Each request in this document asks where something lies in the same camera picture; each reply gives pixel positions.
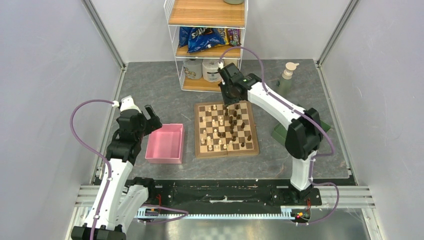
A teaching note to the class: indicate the green soap pump bottle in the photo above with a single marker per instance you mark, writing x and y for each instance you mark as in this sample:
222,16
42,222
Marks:
285,82

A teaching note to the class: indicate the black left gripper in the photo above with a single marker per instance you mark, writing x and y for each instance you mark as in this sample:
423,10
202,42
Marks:
151,124

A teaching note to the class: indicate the dark candy bag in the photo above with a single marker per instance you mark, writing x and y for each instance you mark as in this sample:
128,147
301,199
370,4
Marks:
233,37

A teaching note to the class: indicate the green plastic bin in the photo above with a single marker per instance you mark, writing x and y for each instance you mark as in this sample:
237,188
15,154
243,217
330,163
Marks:
280,132

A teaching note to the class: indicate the white patterned mug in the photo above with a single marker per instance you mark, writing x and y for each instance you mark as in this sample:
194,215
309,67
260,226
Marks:
193,68

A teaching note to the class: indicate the white wire wooden shelf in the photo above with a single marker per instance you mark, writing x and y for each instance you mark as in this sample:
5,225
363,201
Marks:
220,14

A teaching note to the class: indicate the wooden chess board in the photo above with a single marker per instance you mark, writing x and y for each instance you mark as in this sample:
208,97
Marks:
224,131

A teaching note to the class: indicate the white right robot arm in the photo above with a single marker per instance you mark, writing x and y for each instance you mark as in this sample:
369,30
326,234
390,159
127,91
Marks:
303,136

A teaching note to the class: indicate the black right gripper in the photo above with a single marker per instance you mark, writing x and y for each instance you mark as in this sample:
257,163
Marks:
228,101

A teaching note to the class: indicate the pink plastic bin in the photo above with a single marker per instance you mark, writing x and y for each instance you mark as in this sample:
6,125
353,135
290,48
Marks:
165,145

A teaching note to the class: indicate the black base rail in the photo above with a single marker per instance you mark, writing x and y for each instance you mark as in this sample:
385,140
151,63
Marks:
236,196

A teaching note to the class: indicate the white toilet paper roll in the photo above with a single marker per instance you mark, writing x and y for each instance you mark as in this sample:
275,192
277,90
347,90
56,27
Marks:
210,70

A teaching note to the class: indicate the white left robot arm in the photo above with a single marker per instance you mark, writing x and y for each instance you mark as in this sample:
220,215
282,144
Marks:
118,199

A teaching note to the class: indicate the blue chips bag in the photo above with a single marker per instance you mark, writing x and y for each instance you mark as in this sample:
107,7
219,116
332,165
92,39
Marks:
198,39

